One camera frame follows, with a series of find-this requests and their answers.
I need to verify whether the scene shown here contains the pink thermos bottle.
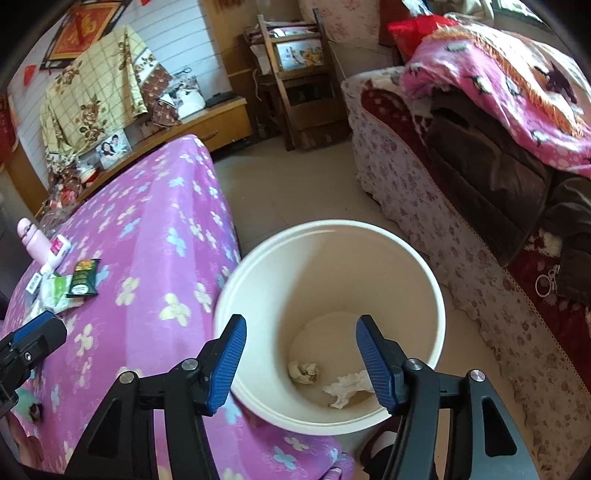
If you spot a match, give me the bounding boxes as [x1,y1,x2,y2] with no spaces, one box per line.
[17,218,52,266]

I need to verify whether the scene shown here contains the red cushion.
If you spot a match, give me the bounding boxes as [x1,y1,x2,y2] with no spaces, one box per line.
[388,15,458,61]

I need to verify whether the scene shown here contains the paper ball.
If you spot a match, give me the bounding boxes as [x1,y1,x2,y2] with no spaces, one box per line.
[287,361,320,385]

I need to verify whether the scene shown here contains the green white packet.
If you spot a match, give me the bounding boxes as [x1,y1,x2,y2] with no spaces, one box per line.
[39,274,77,314]

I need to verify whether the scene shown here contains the white tissue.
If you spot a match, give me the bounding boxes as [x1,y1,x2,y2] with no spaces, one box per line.
[322,370,375,410]

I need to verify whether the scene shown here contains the dark brown coat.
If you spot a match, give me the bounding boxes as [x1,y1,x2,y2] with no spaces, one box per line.
[425,89,590,266]

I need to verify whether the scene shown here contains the wooden sideboard cabinet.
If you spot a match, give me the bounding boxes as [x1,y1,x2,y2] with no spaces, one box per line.
[1,96,253,219]

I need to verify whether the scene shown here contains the dark green tea packet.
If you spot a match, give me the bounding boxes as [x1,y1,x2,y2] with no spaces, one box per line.
[66,259,100,298]

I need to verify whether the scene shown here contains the framed couple photo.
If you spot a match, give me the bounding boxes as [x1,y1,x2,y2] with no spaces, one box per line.
[95,130,131,170]

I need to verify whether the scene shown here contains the yellow floral hanging cloth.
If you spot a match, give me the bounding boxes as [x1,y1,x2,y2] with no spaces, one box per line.
[40,25,158,171]

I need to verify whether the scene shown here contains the floral covered sofa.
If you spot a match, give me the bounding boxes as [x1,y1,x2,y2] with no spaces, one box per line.
[342,67,590,479]

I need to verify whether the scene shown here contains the cream plastic trash bucket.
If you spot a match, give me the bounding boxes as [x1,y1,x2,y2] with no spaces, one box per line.
[214,220,446,436]

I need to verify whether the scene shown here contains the white bottle magenta label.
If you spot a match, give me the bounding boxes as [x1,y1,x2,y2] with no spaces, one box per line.
[40,234,71,275]

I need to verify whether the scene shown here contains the pink floral tablecloth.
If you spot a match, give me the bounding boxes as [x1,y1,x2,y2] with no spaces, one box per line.
[15,135,355,479]

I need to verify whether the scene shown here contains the pink fringed blanket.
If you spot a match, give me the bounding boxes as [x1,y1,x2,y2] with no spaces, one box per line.
[402,22,590,177]

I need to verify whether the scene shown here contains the wooden chair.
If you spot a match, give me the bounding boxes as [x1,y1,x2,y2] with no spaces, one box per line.
[245,8,351,151]

